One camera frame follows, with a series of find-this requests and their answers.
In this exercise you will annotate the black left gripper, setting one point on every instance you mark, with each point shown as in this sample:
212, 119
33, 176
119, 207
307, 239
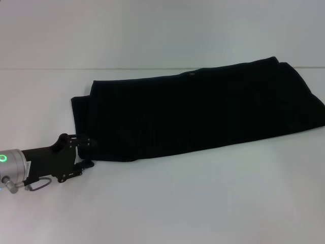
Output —
50, 162

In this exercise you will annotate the black shirt with FREE print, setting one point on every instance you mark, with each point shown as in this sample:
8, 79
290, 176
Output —
198, 111

